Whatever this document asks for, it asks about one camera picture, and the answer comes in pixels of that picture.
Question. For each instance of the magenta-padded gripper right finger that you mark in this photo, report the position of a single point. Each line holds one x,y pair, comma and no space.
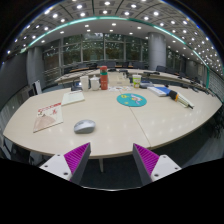
147,160

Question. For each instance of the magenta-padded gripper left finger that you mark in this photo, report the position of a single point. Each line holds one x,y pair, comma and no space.
76,159

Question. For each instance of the silver grey computer mouse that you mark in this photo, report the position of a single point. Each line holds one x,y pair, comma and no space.
84,126

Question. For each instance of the round teal printed mouse pad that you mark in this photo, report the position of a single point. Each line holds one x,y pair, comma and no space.
131,100

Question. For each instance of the red printed fan magazine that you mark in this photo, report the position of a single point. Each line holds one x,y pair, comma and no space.
48,117

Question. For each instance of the white paper booklet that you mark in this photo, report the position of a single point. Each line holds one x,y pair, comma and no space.
73,98

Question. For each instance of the blue and white book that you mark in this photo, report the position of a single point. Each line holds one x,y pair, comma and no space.
159,91

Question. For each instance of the black foam-tipped microphone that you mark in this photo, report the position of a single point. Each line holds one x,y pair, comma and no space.
174,95

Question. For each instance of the black conference microphone unit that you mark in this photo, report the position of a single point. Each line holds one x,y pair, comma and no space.
76,86
146,85

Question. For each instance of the colourful sticker sheet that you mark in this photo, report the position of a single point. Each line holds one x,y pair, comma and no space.
120,88

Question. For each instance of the tall white paper cup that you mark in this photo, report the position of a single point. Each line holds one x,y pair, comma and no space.
84,83

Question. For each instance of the white lidded mug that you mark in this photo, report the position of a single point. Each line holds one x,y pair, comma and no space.
95,84

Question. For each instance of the green printed paper drink cup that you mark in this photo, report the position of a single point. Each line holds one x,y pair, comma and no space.
136,81

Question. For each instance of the red bottle with green band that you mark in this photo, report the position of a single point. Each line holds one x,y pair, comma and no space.
104,78

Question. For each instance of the dark office chairs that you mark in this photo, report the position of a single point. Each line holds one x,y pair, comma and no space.
111,64

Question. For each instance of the ceiling spot lights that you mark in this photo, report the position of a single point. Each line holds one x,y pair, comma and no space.
107,3

